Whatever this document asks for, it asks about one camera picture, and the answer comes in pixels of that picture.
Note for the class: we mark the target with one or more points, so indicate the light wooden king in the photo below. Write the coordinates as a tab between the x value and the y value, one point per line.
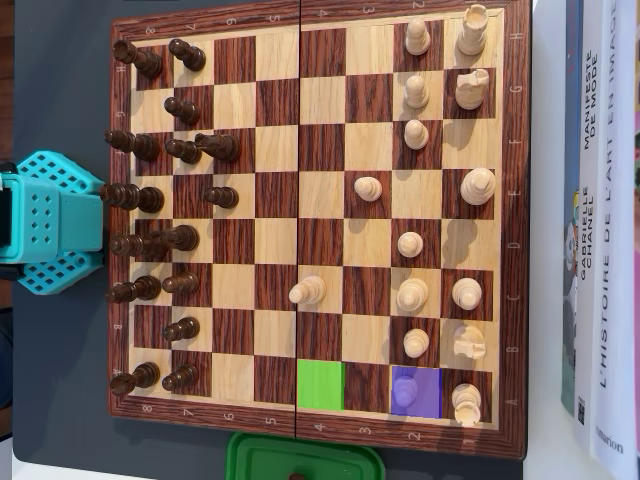
478	186

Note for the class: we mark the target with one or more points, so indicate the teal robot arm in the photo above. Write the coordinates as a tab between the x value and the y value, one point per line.
60	220

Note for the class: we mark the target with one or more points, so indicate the dark wooden knight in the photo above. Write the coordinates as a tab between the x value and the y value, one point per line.
222	146

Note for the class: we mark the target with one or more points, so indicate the light wooden pawn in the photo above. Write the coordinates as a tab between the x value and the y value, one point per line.
416	135
410	245
368	189
417	37
416	92
405	392
416	343

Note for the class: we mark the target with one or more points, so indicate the light wooden knight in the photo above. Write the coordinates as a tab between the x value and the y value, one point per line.
471	90
469	342

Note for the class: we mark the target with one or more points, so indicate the dark wooden rook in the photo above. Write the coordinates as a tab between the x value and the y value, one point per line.
136	378
142	59

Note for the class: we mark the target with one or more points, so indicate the dark wooden bishop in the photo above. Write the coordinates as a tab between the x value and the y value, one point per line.
135	145
135	289

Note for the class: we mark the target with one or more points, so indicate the dark wooden king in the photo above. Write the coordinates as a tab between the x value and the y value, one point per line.
132	197

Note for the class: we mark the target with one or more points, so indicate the dark wooden queen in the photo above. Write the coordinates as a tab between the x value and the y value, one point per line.
132	246

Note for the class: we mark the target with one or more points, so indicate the art history book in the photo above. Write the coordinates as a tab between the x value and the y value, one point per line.
614	250

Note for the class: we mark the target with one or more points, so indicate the light wooden bishop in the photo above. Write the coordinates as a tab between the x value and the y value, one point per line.
467	293
310	290

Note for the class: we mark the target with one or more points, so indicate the light wooden rook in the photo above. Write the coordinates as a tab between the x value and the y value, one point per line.
466	402
472	32

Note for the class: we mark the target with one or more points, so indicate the light wooden queen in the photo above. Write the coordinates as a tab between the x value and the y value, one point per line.
412	294

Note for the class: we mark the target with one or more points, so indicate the green plastic container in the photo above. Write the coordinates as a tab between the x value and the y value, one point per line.
260	457

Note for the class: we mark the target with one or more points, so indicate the wooden folding chessboard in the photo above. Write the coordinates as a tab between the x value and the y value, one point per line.
320	150

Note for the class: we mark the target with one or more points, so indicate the dark wooden pawn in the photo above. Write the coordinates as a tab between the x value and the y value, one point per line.
182	151
184	111
182	329
190	55
181	283
181	377
222	197
182	237

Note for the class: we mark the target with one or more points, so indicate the Gabrielle Chanel book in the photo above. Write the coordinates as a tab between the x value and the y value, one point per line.
590	125

